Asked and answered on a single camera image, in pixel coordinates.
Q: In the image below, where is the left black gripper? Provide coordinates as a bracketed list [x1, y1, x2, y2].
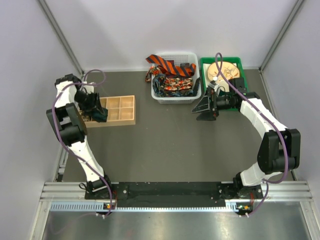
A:
[73, 90, 104, 118]

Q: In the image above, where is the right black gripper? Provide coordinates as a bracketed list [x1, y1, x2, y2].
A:
[192, 87, 232, 121]

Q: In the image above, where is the dark teal necktie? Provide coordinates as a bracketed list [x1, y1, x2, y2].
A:
[91, 107, 108, 123]

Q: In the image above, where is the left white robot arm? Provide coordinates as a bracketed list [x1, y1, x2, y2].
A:
[46, 74, 115, 201]

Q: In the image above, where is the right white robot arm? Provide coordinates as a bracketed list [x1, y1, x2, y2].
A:
[192, 77, 301, 198]

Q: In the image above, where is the brown patterned rolled tie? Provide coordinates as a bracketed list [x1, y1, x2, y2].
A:
[81, 114, 92, 123]

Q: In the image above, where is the green white mug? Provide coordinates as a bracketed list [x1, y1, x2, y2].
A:
[217, 79, 229, 96]

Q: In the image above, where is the wooden compartment box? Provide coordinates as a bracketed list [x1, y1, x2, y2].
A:
[85, 95, 136, 128]

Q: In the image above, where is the beige patterned plate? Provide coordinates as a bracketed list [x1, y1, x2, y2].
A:
[207, 61, 241, 84]

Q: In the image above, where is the green plastic tray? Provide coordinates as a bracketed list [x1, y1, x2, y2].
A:
[198, 56, 251, 113]

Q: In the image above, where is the floral patterned tie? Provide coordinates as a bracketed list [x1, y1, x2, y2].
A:
[145, 66, 198, 98]

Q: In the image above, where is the orange navy striped tie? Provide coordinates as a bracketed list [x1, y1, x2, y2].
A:
[145, 54, 197, 77]

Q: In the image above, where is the white plastic basket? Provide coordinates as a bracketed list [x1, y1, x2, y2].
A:
[151, 51, 204, 104]

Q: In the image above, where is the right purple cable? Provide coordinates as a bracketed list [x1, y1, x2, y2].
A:
[214, 52, 289, 217]

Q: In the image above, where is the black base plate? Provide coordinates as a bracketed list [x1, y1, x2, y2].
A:
[84, 181, 264, 208]

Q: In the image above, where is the slotted cable duct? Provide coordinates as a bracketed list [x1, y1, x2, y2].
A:
[50, 201, 240, 213]

